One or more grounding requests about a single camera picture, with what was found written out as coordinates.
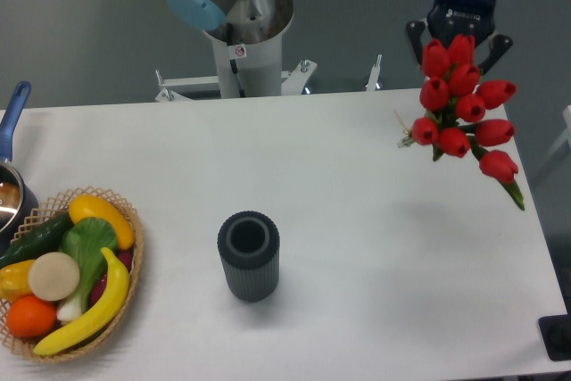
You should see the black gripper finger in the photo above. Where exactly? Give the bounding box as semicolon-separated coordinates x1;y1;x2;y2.
405;19;434;66
478;33;513;76

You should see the red tulip bouquet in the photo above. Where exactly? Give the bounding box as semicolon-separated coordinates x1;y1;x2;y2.
398;35;525;210

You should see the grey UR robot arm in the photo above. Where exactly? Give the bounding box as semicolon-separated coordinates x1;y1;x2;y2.
167;0;513;72

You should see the dark grey ribbed vase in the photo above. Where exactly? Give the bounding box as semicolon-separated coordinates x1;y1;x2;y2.
217;211;280;302

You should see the black device at table edge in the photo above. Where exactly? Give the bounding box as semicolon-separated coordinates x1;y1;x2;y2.
538;314;570;361

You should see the dark red vegetable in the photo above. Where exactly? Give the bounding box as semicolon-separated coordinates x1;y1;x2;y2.
89;250;133;306

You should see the yellow squash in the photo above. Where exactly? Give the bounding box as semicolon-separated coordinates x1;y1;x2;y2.
68;194;135;251

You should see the green bok choy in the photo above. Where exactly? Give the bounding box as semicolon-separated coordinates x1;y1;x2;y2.
57;217;118;325

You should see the woven wicker basket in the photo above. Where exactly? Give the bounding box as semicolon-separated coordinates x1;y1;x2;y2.
1;186;145;364

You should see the yellow banana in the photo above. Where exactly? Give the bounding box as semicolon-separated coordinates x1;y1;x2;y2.
33;247;129;357

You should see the green cucumber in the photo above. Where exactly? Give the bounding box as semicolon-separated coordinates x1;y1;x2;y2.
1;212;73;268

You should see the beige round disc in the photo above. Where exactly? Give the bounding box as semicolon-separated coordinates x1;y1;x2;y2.
28;252;80;302

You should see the yellow bell pepper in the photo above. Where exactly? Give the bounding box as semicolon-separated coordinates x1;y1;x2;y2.
0;260;35;302

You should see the orange fruit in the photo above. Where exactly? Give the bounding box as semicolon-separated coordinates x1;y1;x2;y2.
6;294;56;338

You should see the white frame at right edge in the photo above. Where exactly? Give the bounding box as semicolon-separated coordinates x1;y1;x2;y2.
529;105;570;188

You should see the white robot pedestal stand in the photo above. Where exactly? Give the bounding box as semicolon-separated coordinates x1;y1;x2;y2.
153;0;385;103

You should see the blue-handled steel saucepan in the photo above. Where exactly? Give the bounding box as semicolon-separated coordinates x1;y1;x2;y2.
1;81;38;254

